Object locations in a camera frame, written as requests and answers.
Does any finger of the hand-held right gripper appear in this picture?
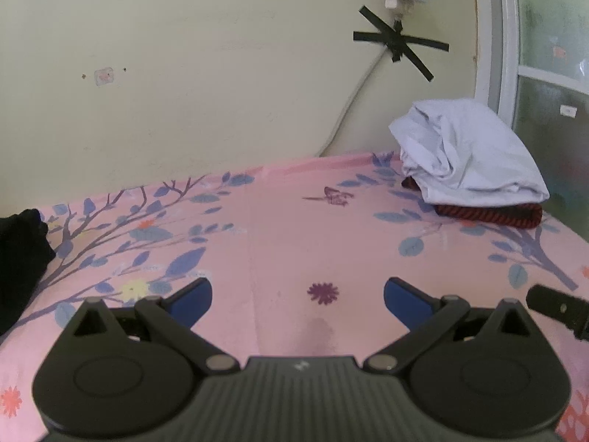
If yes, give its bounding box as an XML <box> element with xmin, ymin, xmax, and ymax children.
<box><xmin>526</xmin><ymin>284</ymin><xmax>589</xmax><ymax>340</ymax></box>

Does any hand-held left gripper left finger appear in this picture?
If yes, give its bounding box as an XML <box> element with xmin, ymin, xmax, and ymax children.
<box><xmin>69</xmin><ymin>277</ymin><xmax>241</xmax><ymax>373</ymax></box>

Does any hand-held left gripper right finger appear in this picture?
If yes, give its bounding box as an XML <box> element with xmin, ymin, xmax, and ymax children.
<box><xmin>363</xmin><ymin>277</ymin><xmax>535</xmax><ymax>373</ymax></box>

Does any white printed t-shirt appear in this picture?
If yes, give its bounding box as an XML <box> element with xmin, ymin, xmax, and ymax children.
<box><xmin>389</xmin><ymin>98</ymin><xmax>550</xmax><ymax>206</ymax></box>

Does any black garment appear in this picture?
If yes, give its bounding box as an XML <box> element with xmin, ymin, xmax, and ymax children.
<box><xmin>0</xmin><ymin>208</ymin><xmax>57</xmax><ymax>334</ymax></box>

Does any pink printed bedsheet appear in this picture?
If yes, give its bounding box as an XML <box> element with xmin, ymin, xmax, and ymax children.
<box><xmin>0</xmin><ymin>150</ymin><xmax>589</xmax><ymax>442</ymax></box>

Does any red black patterned cloth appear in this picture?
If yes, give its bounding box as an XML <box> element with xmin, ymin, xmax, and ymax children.
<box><xmin>401</xmin><ymin>177</ymin><xmax>544</xmax><ymax>230</ymax></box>

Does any black tape cross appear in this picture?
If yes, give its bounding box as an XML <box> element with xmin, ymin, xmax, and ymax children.
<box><xmin>353</xmin><ymin>6</ymin><xmax>450</xmax><ymax>83</ymax></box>

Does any white framed window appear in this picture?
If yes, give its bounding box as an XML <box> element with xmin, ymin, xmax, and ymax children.
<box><xmin>474</xmin><ymin>0</ymin><xmax>589</xmax><ymax>222</ymax></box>

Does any white wall cable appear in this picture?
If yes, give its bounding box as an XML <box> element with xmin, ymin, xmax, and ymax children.
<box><xmin>315</xmin><ymin>17</ymin><xmax>402</xmax><ymax>158</ymax></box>

